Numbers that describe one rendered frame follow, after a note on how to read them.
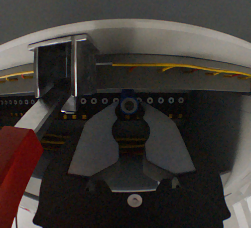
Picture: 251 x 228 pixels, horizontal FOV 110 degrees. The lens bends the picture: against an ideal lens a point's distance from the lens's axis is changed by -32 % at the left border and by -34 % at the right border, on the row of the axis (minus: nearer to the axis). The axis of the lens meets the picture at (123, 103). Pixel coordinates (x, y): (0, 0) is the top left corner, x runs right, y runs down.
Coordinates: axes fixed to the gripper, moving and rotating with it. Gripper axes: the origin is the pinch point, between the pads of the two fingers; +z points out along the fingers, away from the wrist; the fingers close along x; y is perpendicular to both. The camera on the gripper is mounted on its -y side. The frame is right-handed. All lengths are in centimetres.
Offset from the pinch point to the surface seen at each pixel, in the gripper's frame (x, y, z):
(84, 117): -8.2, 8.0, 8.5
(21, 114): -24.8, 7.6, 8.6
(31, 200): -27.7, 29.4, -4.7
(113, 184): -2.3, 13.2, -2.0
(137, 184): 1.4, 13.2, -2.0
